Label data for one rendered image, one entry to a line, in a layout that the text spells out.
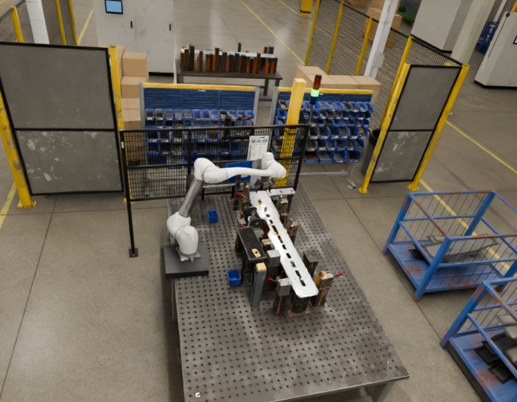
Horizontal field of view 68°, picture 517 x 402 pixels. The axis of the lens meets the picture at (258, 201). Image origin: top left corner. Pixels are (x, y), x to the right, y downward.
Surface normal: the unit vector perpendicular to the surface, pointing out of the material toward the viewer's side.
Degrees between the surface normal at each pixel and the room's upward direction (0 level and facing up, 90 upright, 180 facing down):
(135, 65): 90
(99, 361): 0
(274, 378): 0
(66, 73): 89
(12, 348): 0
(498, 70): 90
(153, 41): 90
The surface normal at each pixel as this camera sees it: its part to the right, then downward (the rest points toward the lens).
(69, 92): 0.22, 0.61
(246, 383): 0.12, -0.80
